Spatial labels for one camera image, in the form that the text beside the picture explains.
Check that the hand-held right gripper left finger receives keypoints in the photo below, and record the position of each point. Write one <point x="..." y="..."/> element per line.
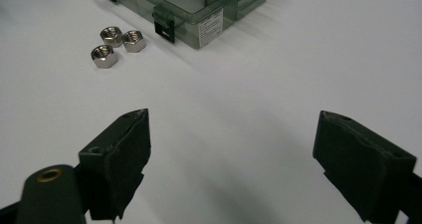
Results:
<point x="116" y="161"/>

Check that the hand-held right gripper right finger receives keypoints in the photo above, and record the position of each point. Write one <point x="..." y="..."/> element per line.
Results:
<point x="361" y="164"/>

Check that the silver metal hex nut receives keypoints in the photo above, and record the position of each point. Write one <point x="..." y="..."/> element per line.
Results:
<point x="111" y="36"/>
<point x="104" y="55"/>
<point x="134" y="41"/>

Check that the clear green plastic organizer box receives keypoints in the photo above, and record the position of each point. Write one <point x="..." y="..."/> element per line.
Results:
<point x="195" y="8"/>

